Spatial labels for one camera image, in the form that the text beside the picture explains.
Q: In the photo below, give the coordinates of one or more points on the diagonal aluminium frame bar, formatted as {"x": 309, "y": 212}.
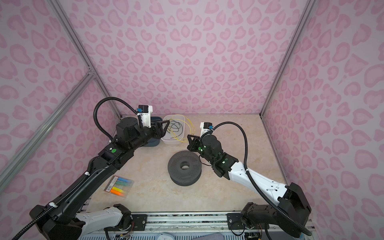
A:
{"x": 19, "y": 160}

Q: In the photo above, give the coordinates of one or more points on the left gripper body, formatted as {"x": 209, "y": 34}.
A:
{"x": 154, "y": 133}

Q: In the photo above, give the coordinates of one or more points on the dark teal plastic bin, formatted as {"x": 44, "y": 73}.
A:
{"x": 153, "y": 142}

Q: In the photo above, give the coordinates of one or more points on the pack of highlighter markers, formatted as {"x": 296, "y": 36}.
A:
{"x": 119, "y": 186}

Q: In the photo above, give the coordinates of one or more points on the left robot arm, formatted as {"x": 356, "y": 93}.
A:
{"x": 59, "y": 220}

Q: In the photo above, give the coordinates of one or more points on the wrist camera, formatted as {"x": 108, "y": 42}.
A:
{"x": 144, "y": 115}
{"x": 206, "y": 127}

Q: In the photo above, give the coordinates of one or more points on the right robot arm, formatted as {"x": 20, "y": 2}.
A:
{"x": 286, "y": 205}

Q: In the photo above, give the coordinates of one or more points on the dark grey spool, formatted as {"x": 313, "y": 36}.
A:
{"x": 184, "y": 168}

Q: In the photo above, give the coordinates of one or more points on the white plastic bin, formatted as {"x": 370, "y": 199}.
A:
{"x": 176, "y": 130}

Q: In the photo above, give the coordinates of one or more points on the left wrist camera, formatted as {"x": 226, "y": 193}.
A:
{"x": 144, "y": 115}

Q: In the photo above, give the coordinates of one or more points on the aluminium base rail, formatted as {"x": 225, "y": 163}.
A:
{"x": 189, "y": 226}

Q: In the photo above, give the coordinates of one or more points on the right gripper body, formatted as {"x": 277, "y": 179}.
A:
{"x": 198, "y": 147}

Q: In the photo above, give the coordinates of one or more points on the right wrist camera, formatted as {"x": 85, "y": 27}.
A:
{"x": 206, "y": 127}

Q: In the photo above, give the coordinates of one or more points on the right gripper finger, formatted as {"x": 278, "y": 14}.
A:
{"x": 192, "y": 137}
{"x": 191, "y": 146}

